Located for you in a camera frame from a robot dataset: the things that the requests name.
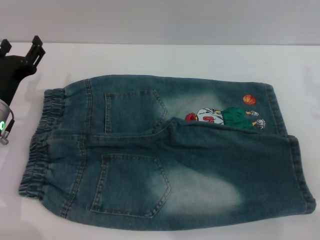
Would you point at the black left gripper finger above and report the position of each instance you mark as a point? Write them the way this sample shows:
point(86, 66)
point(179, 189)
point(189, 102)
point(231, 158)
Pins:
point(5, 47)
point(37, 52)

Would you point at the blue denim shorts cartoon print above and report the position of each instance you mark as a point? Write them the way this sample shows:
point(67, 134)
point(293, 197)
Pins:
point(200, 162)

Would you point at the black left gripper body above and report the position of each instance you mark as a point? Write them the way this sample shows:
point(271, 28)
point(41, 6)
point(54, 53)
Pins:
point(15, 70)

